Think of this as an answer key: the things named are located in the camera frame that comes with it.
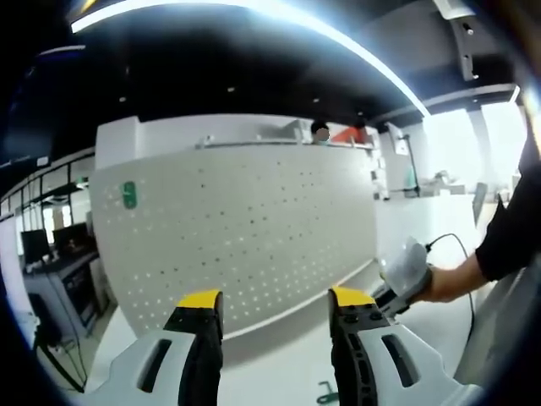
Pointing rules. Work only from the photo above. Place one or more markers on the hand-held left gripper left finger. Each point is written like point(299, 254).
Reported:
point(203, 347)

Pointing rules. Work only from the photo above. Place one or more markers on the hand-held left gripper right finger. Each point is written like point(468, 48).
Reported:
point(355, 351)

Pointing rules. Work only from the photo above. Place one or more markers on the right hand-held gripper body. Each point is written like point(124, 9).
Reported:
point(408, 270)

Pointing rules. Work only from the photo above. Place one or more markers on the green hook assembly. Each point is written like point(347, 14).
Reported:
point(324, 385)
point(129, 194)

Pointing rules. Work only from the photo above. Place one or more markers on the white perforated mounting plate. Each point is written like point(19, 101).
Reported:
point(232, 232)

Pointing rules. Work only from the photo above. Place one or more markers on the person's right hand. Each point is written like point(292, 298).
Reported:
point(444, 285)

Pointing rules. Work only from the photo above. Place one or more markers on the black tripod stand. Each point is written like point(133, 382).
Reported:
point(412, 169)

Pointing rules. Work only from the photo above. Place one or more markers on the white shelf unit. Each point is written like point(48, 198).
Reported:
point(378, 169)

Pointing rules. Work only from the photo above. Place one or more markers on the white mesh chair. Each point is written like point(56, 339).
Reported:
point(503, 321)

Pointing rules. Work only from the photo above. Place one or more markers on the orange panel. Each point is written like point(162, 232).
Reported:
point(351, 135)

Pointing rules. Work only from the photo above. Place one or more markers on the grey workbench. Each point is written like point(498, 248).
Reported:
point(72, 279)

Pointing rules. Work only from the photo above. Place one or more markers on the black monitor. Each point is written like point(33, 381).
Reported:
point(72, 237)
point(36, 247)

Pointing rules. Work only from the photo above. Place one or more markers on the short ceiling light strip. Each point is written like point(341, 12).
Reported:
point(515, 93)

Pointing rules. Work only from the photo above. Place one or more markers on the white cabinet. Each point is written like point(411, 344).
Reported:
point(118, 144)

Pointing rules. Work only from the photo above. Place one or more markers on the ceiling air conditioner cassette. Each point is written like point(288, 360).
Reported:
point(454, 8)

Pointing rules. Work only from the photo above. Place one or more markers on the long ceiling light strip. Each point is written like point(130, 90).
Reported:
point(91, 21)

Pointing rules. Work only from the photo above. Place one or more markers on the grey ceiling bracket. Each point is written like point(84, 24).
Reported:
point(467, 51)

